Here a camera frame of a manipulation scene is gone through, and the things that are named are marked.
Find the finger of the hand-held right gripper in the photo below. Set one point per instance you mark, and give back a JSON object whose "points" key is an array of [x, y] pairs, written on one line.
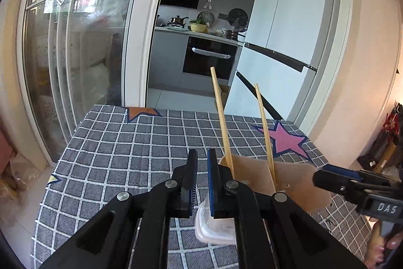
{"points": [[344, 170], [330, 182]]}

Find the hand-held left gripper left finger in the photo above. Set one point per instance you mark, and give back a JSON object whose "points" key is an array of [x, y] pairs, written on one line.
{"points": [[191, 190]]}

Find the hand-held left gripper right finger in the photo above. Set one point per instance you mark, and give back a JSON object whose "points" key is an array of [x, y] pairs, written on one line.
{"points": [[212, 190]]}

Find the wooden chopstick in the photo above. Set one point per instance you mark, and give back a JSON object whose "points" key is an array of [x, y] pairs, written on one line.
{"points": [[264, 130], [222, 117]]}

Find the person's right hand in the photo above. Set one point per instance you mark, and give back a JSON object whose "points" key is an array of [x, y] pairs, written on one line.
{"points": [[388, 245]]}

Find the clear plastic container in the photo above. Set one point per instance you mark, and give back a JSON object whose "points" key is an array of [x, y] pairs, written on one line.
{"points": [[209, 231]]}

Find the pile of bags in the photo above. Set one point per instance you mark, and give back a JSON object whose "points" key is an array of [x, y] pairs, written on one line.
{"points": [[384, 143]]}

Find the grey checked star tablecloth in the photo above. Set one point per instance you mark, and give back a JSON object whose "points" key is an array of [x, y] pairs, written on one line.
{"points": [[126, 155]]}

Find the cardboard box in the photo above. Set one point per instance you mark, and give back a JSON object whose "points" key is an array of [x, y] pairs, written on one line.
{"points": [[224, 95]]}

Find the black built-in oven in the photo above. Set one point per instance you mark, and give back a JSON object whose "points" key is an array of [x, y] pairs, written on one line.
{"points": [[207, 62]]}

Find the white teapot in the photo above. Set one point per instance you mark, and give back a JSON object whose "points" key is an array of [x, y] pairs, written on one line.
{"points": [[220, 33]]}

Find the white refrigerator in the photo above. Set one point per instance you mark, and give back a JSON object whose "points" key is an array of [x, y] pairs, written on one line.
{"points": [[289, 20]]}

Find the brown cooking pot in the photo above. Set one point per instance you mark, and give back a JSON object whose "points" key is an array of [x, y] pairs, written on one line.
{"points": [[178, 20]]}

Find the sliding glass door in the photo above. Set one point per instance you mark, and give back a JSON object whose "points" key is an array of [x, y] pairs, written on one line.
{"points": [[88, 51]]}

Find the patterned round plate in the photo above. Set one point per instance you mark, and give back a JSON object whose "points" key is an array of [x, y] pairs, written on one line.
{"points": [[206, 16]]}

